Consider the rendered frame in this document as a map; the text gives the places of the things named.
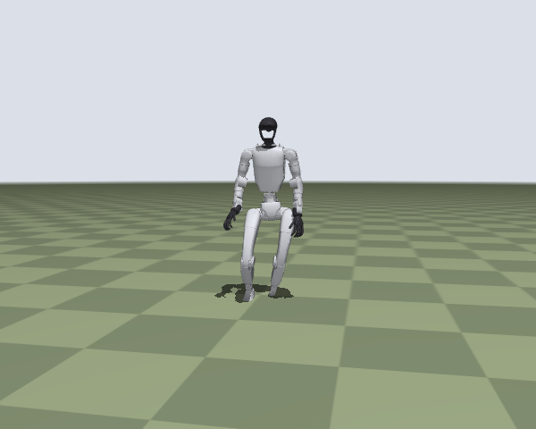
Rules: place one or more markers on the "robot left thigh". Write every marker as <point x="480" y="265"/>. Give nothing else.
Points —
<point x="284" y="237"/>

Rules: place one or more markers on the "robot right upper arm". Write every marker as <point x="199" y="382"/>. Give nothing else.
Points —
<point x="243" y="166"/>

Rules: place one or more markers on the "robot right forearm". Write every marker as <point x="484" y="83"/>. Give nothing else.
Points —
<point x="238" y="194"/>

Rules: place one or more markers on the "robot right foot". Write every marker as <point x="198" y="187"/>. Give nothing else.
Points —
<point x="249" y="295"/>

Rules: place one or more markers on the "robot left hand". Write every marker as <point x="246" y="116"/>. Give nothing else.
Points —
<point x="298" y="223"/>

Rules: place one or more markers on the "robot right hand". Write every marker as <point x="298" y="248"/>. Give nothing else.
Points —
<point x="234" y="211"/>

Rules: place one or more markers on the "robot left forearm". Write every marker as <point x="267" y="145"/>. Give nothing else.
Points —
<point x="297" y="196"/>

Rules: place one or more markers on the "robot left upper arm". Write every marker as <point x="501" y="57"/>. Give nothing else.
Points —
<point x="291" y="156"/>

